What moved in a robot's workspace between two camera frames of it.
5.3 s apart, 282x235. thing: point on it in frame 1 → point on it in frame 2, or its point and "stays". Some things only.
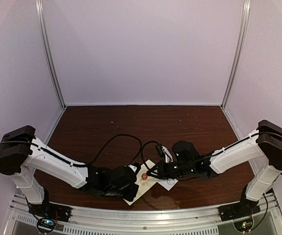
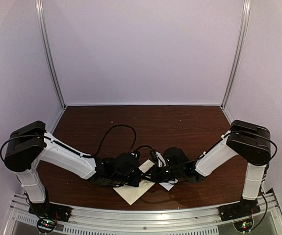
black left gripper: (130, 195) → (135, 182)
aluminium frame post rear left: (39, 8) stays
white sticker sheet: (167, 183) stays
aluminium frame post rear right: (239, 52) stays
